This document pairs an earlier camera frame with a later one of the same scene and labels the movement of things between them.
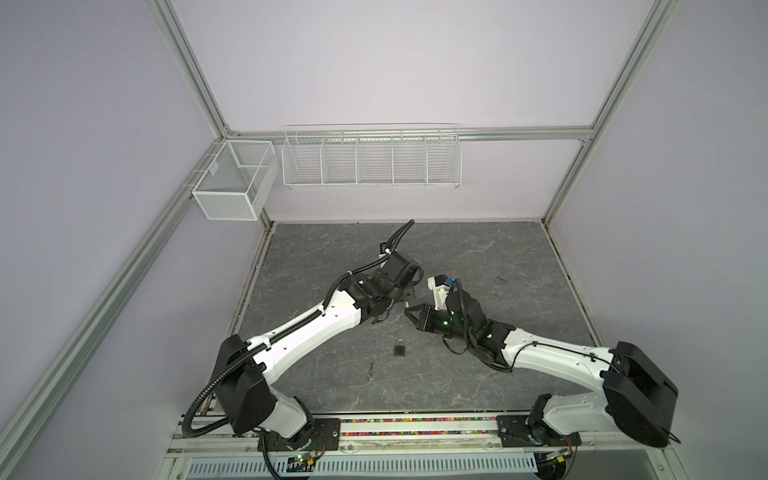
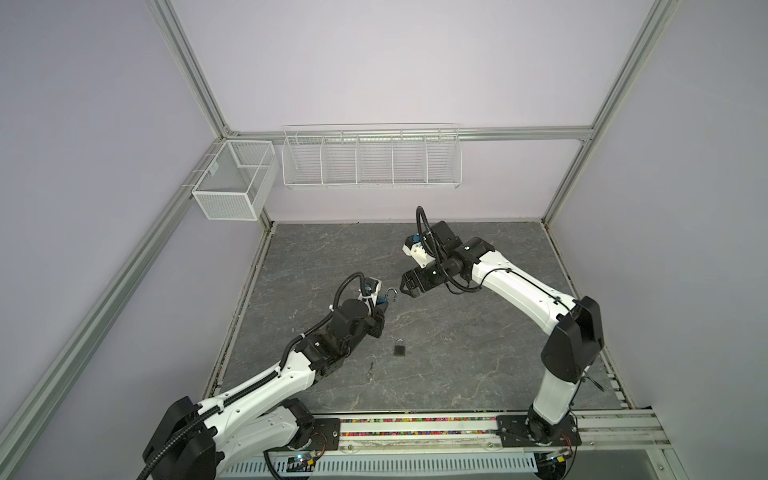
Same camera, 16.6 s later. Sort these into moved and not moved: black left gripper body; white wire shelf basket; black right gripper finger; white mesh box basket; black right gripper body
Moved: black right gripper finger; black left gripper body; black right gripper body
Not moved: white wire shelf basket; white mesh box basket
